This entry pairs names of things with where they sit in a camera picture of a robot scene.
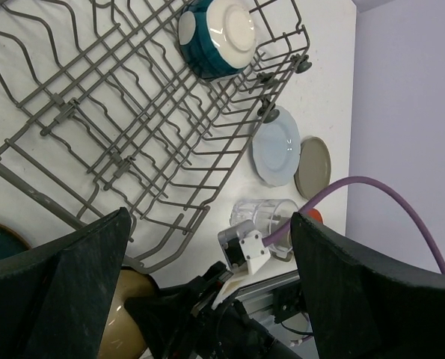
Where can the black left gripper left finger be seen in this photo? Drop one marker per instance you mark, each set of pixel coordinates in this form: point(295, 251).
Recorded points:
point(55, 298)

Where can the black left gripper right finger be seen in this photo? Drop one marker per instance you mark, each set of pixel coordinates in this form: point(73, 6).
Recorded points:
point(364, 304)

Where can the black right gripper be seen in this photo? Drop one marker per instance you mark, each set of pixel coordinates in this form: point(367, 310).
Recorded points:
point(180, 322)

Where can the brown bowl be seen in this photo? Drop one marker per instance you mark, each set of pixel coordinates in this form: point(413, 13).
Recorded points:
point(122, 337)

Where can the grey ceramic mug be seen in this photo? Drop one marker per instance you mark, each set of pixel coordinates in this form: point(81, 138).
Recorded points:
point(283, 247)

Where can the clear drinking glass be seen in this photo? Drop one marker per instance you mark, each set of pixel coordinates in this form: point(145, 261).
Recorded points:
point(267, 215)

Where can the teal bowl cream inside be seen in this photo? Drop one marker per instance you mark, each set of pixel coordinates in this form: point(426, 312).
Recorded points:
point(217, 38)

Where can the orange round plate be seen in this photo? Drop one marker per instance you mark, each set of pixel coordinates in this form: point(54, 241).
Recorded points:
point(315, 214)

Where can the grey round plate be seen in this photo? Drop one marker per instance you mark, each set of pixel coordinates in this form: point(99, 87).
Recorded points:
point(314, 167)

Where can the light blue scalloped plate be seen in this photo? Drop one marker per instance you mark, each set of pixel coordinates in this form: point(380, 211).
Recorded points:
point(276, 149)

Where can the aluminium table edge rail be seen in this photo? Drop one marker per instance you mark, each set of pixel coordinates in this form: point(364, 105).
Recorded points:
point(257, 298)

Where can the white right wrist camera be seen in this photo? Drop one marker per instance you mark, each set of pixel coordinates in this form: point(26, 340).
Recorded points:
point(245, 255)

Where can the grey wire dish rack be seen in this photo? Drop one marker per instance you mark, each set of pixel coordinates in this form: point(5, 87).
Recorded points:
point(98, 110)

